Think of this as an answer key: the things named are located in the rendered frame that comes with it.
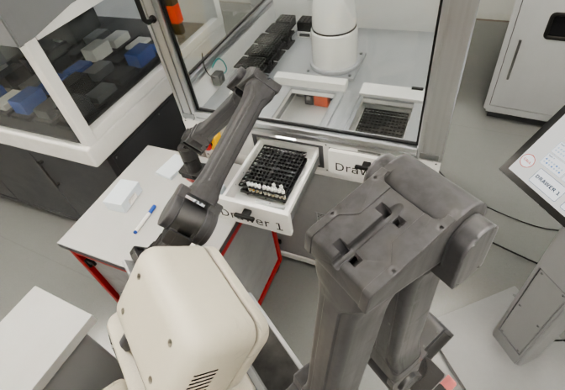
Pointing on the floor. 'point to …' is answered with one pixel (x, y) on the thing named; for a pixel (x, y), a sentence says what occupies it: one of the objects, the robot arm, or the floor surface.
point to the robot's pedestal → (52, 347)
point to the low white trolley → (114, 253)
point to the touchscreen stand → (514, 332)
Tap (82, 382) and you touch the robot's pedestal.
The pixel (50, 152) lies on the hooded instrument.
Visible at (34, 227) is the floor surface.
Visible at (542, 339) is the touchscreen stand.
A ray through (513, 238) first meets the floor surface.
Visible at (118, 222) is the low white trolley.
